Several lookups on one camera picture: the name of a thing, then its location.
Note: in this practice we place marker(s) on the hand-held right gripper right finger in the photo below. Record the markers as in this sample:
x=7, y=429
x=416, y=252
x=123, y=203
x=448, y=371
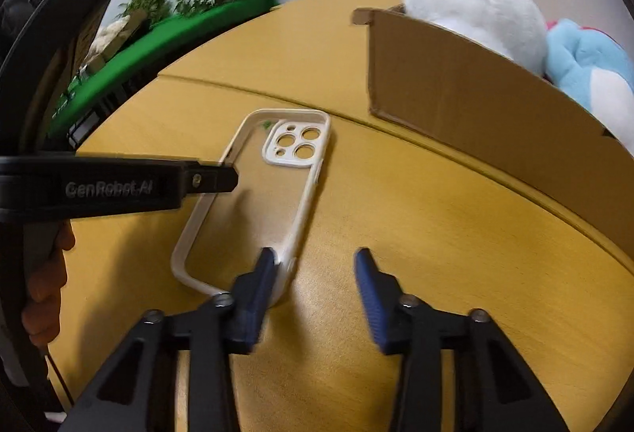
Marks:
x=371, y=298

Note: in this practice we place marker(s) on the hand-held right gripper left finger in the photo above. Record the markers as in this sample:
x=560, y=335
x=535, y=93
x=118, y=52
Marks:
x=260, y=298

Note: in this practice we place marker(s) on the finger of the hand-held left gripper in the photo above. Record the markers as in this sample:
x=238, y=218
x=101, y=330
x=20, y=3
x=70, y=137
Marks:
x=218, y=178

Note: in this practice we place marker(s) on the white phone case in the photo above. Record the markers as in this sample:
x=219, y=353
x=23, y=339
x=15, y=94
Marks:
x=319, y=142

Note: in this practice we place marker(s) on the cardboard box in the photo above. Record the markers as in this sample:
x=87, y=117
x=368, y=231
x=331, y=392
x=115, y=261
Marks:
x=470, y=90

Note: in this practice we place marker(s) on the white plush toy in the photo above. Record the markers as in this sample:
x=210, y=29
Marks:
x=475, y=11

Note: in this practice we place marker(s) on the pig plush toy teal shirt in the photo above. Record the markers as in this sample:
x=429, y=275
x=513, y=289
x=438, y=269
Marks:
x=574, y=61

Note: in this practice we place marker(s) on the person's left hand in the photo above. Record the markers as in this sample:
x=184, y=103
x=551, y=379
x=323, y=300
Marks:
x=47, y=288

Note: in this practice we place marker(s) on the beige plush toy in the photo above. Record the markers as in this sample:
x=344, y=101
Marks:
x=109, y=38

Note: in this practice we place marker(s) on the green table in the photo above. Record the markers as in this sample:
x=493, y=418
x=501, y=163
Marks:
x=148, y=46

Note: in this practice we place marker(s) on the small potted green plant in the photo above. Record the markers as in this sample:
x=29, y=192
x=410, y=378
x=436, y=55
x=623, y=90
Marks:
x=148, y=4

